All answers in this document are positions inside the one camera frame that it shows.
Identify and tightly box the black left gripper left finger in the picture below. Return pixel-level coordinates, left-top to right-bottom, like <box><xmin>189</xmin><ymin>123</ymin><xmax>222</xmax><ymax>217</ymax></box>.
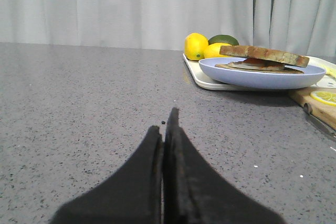
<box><xmin>51</xmin><ymin>126</ymin><xmax>163</xmax><ymax>223</ymax></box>

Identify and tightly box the white bear tray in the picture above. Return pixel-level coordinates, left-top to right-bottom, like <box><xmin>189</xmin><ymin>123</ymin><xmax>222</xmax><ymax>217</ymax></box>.
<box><xmin>182</xmin><ymin>52</ymin><xmax>336</xmax><ymax>91</ymax></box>

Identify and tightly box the wooden cutting board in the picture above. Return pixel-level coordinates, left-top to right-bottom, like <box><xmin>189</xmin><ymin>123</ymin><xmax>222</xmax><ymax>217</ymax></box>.
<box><xmin>288</xmin><ymin>87</ymin><xmax>335</xmax><ymax>130</ymax></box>

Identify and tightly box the green lime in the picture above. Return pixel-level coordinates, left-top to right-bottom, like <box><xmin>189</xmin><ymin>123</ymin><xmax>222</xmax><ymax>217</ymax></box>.
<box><xmin>208</xmin><ymin>34</ymin><xmax>239</xmax><ymax>46</ymax></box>

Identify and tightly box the fried egg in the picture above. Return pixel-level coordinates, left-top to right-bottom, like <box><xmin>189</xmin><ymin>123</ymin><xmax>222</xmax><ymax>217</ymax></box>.
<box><xmin>227</xmin><ymin>58</ymin><xmax>285</xmax><ymax>71</ymax></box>

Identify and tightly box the yellow lemon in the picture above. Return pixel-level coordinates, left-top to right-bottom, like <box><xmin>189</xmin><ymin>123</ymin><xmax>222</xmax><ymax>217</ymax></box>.
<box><xmin>184</xmin><ymin>33</ymin><xmax>208</xmax><ymax>61</ymax></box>
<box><xmin>204</xmin><ymin>42</ymin><xmax>230</xmax><ymax>58</ymax></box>

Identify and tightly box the grey curtain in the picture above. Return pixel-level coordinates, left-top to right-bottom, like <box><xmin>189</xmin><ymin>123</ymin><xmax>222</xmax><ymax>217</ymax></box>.
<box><xmin>1</xmin><ymin>0</ymin><xmax>335</xmax><ymax>57</ymax></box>

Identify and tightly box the rear yellow lemon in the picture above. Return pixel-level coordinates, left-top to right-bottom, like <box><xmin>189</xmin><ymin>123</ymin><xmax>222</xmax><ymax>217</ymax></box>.
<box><xmin>184</xmin><ymin>33</ymin><xmax>208</xmax><ymax>61</ymax></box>

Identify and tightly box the bread slice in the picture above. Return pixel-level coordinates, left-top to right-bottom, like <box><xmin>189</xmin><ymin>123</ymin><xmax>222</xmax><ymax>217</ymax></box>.
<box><xmin>219</xmin><ymin>45</ymin><xmax>310</xmax><ymax>68</ymax></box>
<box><xmin>215</xmin><ymin>64</ymin><xmax>304</xmax><ymax>74</ymax></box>

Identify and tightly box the light blue round plate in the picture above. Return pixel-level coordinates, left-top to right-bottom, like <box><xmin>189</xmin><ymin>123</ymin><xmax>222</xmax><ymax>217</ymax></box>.
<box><xmin>198</xmin><ymin>57</ymin><xmax>327</xmax><ymax>90</ymax></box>

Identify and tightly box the lemon slice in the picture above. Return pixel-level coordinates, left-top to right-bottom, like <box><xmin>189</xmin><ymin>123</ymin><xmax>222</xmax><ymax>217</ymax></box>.
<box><xmin>310</xmin><ymin>90</ymin><xmax>336</xmax><ymax>106</ymax></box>

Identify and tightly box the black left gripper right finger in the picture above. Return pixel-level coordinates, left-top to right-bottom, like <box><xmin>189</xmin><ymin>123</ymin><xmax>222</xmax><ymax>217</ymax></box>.
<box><xmin>163</xmin><ymin>108</ymin><xmax>282</xmax><ymax>223</ymax></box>

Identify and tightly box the yellow plastic knife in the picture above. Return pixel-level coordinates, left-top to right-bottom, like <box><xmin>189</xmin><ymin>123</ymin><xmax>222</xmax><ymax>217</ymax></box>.
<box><xmin>309</xmin><ymin>57</ymin><xmax>335</xmax><ymax>78</ymax></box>

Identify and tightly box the front yellow lemon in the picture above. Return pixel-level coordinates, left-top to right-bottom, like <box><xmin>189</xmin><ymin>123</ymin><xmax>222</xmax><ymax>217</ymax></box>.
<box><xmin>204</xmin><ymin>42</ymin><xmax>230</xmax><ymax>58</ymax></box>

